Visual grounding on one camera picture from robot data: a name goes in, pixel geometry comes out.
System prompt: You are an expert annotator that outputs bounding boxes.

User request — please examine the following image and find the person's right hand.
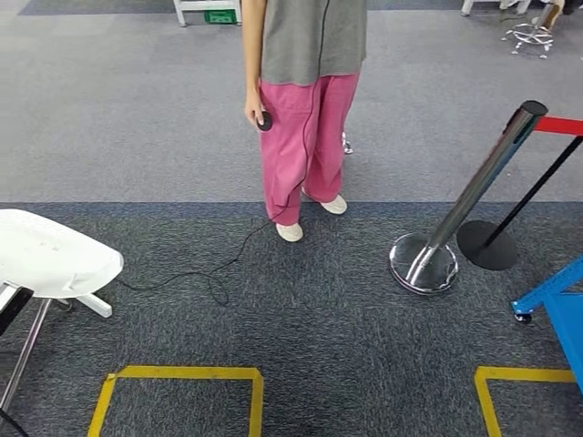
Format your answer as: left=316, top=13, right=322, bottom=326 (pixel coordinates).
left=243, top=86, right=268, bottom=131

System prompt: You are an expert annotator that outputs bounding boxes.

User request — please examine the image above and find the white plastic panel part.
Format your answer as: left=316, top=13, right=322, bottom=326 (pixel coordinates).
left=0, top=208, right=125, bottom=301

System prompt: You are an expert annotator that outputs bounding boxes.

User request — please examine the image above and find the blue metal shelf rack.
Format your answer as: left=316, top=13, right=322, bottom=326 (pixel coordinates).
left=510, top=254, right=583, bottom=398

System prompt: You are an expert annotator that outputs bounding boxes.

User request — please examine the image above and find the person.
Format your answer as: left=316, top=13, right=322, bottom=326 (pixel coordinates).
left=240, top=0, right=369, bottom=244

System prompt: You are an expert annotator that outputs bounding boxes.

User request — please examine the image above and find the green plastic crate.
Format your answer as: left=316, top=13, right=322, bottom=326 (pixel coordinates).
left=203, top=8, right=239, bottom=25

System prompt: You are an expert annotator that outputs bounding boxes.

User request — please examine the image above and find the white table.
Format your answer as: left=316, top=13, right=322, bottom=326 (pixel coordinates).
left=172, top=0, right=243, bottom=29

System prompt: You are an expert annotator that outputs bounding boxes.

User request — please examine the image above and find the chrome barrier stanchion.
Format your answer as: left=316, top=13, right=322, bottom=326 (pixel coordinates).
left=387, top=99, right=550, bottom=298

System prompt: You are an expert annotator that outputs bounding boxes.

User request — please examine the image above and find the yellow floor tape square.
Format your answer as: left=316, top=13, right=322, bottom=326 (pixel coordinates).
left=86, top=364, right=265, bottom=437

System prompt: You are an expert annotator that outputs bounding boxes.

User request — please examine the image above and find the white furniture base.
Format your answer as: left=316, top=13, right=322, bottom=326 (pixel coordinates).
left=460, top=0, right=533, bottom=17

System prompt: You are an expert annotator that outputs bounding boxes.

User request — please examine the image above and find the black barrier stanchion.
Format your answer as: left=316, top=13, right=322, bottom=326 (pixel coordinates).
left=456, top=135, right=583, bottom=272

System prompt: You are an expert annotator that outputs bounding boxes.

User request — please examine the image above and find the chrome chair base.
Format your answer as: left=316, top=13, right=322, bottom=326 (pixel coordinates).
left=500, top=19, right=557, bottom=62

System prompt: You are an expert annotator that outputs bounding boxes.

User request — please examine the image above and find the red barrier belt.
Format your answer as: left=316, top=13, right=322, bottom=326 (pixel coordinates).
left=533, top=115, right=583, bottom=138

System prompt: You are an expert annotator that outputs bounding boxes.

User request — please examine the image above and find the black floor cable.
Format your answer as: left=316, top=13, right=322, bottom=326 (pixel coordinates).
left=116, top=0, right=332, bottom=308

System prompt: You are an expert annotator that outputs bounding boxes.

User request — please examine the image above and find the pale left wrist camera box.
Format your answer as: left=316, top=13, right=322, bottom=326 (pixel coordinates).
left=0, top=281, right=20, bottom=312

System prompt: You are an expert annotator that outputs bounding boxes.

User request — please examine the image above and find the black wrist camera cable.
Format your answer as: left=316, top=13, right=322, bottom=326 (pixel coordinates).
left=0, top=407, right=29, bottom=437

